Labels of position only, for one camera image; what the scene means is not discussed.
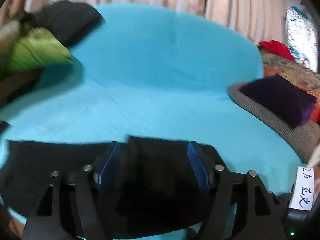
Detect black knit pants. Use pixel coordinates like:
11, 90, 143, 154
1, 137, 223, 239

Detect white handwritten label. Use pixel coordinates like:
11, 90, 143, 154
289, 166, 314, 211

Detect grey woven cushion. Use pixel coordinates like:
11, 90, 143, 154
228, 83, 319, 164

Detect dark purple velvet pillow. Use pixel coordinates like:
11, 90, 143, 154
240, 74, 317, 128

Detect patterned orange quilt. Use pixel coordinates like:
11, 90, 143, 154
260, 49, 319, 122

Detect red cloth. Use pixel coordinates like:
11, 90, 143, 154
258, 40, 296, 62

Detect green olive puffer jacket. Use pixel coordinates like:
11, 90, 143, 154
1, 14, 72, 79

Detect turquoise fleece bed blanket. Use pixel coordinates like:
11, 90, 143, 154
1, 4, 299, 204

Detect silver foil bag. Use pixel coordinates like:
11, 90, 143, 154
286, 6, 318, 72

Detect black jacket on bed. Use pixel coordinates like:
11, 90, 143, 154
21, 0, 105, 48

